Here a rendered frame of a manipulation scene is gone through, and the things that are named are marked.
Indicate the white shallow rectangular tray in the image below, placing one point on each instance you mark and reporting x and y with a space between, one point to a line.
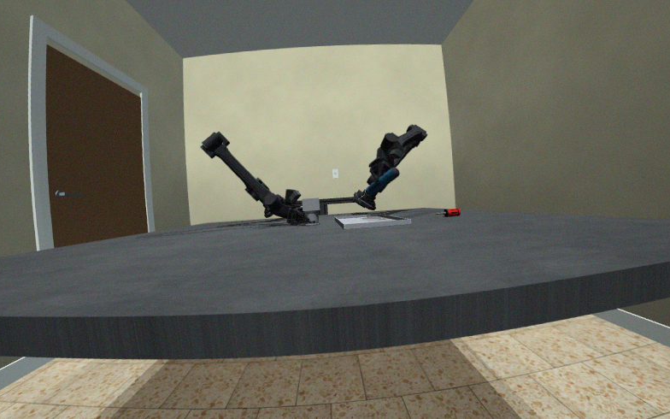
373 220

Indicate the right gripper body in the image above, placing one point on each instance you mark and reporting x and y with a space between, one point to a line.
290 211

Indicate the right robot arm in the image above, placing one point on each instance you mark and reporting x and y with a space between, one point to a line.
212 147

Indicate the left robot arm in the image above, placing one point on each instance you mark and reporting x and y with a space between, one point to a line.
391 149

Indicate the grey cylinder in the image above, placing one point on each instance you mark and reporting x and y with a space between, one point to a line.
313 217

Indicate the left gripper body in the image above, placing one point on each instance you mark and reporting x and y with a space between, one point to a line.
386 166

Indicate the white l-shaped bracket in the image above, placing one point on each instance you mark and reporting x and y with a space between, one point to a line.
311 204

